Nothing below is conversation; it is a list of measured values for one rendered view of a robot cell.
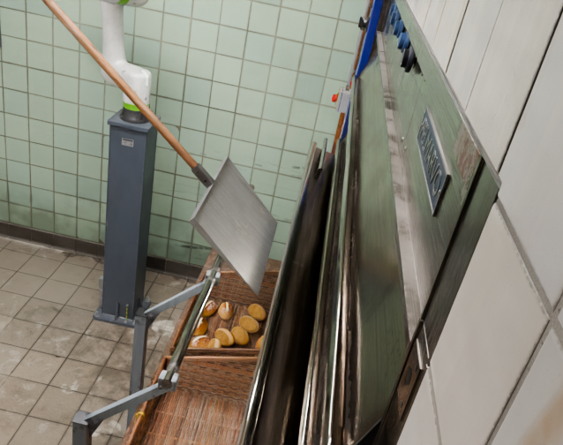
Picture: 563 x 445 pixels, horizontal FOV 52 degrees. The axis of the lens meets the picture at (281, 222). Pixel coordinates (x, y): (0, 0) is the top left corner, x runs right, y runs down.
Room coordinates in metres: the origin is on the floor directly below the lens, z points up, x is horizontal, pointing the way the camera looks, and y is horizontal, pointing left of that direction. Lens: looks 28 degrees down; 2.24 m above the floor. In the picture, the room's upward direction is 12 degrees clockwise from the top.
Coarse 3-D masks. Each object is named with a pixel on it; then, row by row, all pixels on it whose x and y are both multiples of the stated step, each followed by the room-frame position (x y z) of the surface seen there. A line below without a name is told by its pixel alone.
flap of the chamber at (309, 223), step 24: (312, 168) 2.02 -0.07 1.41; (312, 192) 1.81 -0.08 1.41; (312, 216) 1.64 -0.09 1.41; (288, 240) 1.44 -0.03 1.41; (312, 240) 1.49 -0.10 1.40; (312, 264) 1.36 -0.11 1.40; (288, 288) 1.21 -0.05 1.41; (312, 288) 1.25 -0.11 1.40; (288, 312) 1.12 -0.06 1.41; (312, 312) 1.15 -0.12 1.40; (264, 336) 1.01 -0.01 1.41; (288, 336) 1.03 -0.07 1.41; (288, 360) 0.95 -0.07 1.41; (288, 384) 0.89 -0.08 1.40; (264, 408) 0.80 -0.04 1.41; (288, 408) 0.82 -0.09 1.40; (240, 432) 0.74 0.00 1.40; (264, 432) 0.75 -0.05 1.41; (288, 432) 0.77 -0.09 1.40
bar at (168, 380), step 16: (208, 272) 1.56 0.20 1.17; (192, 288) 1.55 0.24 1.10; (208, 288) 1.47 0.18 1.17; (160, 304) 1.56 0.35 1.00; (176, 304) 1.55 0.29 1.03; (144, 320) 1.54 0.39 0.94; (192, 320) 1.30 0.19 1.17; (144, 336) 1.54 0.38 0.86; (144, 352) 1.55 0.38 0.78; (176, 352) 1.16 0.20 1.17; (144, 368) 1.57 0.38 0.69; (176, 368) 1.11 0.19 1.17; (160, 384) 1.06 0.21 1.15; (176, 384) 1.07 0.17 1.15; (128, 400) 1.07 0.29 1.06; (144, 400) 1.07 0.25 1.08; (80, 416) 1.09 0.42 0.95; (96, 416) 1.07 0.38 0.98; (128, 416) 1.54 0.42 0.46; (80, 432) 1.06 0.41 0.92
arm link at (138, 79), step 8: (120, 64) 2.71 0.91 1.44; (128, 64) 2.72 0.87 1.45; (120, 72) 2.67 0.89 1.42; (128, 72) 2.64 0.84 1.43; (136, 72) 2.65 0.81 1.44; (144, 72) 2.67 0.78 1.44; (128, 80) 2.63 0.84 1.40; (136, 80) 2.63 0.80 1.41; (144, 80) 2.65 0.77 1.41; (136, 88) 2.63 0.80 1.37; (144, 88) 2.65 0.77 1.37; (144, 96) 2.65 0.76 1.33; (128, 104) 2.63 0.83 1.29
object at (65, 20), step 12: (48, 0) 1.93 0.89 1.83; (60, 12) 1.93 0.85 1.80; (72, 24) 1.93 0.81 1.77; (84, 36) 1.93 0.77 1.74; (84, 48) 1.93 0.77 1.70; (96, 60) 1.92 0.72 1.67; (108, 72) 1.92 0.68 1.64; (120, 84) 1.92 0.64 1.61; (132, 96) 1.92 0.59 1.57; (144, 108) 1.92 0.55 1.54; (156, 120) 1.92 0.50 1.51; (168, 132) 1.92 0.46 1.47; (180, 144) 1.93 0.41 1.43; (192, 168) 1.92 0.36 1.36
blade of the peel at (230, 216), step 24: (216, 192) 1.95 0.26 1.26; (240, 192) 2.11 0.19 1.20; (192, 216) 1.68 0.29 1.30; (216, 216) 1.82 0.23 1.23; (240, 216) 1.97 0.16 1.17; (264, 216) 2.13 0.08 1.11; (216, 240) 1.70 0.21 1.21; (240, 240) 1.83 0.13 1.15; (264, 240) 1.98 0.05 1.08; (240, 264) 1.71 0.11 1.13; (264, 264) 1.85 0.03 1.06
